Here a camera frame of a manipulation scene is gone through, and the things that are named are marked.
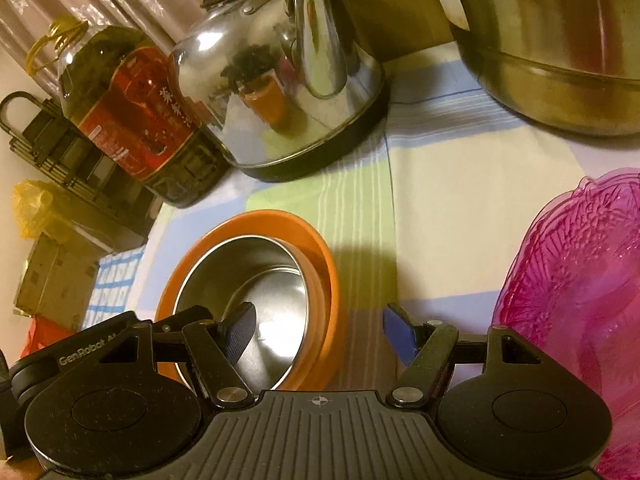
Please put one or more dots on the pink glass bowl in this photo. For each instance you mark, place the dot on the pink glass bowl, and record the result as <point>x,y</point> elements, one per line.
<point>590,285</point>
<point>501,317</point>

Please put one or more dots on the blue checked towel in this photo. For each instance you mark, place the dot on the blue checked towel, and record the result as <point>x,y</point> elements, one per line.
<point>112,280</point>

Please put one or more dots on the cooking oil bottle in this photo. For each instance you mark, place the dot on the cooking oil bottle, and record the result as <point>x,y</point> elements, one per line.
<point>135,110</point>

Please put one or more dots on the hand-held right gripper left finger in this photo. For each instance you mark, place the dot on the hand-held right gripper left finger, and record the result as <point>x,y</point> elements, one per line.
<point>242,332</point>

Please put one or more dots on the orange bowl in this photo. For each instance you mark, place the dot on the orange bowl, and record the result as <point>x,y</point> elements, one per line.
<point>322,270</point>

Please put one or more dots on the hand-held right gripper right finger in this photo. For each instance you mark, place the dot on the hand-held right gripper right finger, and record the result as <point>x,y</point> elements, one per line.
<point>400,331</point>

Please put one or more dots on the small cardboard box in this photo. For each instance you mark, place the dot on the small cardboard box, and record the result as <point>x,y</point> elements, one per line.
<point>55,280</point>

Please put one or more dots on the red plastic bag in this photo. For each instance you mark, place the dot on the red plastic bag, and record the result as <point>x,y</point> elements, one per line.
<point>45,335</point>

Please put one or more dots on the large metal basin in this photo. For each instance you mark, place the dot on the large metal basin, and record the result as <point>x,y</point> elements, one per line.
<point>550,60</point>

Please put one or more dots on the brown cardboard panel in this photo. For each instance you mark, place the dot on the brown cardboard panel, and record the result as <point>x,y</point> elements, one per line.
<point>410,20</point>

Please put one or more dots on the yellow plastic bag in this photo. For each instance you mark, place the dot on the yellow plastic bag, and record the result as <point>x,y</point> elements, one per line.
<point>35,205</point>

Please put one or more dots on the checked pastel tablecloth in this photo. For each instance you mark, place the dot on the checked pastel tablecloth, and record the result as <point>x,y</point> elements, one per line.
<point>450,185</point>

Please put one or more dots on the stainless steel bowl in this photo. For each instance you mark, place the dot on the stainless steel bowl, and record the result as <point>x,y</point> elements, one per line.
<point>270,280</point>

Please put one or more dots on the black metal rack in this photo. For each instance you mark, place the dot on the black metal rack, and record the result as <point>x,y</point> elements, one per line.
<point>50,150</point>

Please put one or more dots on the stainless steel kettle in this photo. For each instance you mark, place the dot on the stainless steel kettle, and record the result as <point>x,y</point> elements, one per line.
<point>260,85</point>

